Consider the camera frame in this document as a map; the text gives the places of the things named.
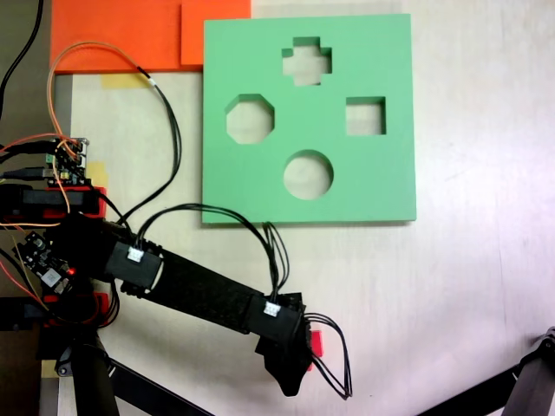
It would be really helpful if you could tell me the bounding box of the red cross columnar block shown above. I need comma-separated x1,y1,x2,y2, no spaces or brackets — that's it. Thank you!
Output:
305,329,324,374

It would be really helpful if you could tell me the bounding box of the green shape hole board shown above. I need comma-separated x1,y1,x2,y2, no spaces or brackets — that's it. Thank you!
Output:
200,13,418,226

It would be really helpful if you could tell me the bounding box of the orange flat block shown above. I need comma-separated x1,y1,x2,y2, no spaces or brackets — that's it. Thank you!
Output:
49,0,252,74

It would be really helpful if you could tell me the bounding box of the thin black tripod leg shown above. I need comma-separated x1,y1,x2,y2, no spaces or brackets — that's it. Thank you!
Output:
106,358,216,416
415,363,521,416

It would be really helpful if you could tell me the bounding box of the thick black tripod leg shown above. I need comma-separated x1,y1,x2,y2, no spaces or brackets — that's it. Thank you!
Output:
71,331,121,416
500,327,555,416

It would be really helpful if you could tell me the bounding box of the black motor driver board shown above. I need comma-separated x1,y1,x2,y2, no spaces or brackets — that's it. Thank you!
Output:
19,231,75,298

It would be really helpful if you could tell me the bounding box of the black and red table clamp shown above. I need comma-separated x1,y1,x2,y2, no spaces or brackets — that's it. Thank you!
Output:
0,184,108,220
0,292,109,331

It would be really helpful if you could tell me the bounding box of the circuit board with connectors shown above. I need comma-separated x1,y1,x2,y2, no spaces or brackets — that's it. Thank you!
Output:
42,137,95,188

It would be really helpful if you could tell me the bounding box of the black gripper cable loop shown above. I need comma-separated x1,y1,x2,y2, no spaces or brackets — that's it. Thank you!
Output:
303,314,354,400

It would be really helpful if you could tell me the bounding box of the black forearm cable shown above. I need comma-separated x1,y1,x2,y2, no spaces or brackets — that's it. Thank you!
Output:
137,203,291,304

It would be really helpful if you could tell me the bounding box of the black cable with white tag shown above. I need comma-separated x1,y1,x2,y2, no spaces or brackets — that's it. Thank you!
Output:
117,64,183,226

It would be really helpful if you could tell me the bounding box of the black USB cable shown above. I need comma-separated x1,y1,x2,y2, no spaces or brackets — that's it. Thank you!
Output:
0,140,60,164
0,166,56,179

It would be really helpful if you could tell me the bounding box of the orange wire pair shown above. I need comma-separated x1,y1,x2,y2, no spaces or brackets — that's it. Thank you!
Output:
46,41,144,151

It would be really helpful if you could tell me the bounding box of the black thick power cable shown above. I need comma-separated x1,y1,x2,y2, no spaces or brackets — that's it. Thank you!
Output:
0,0,45,120

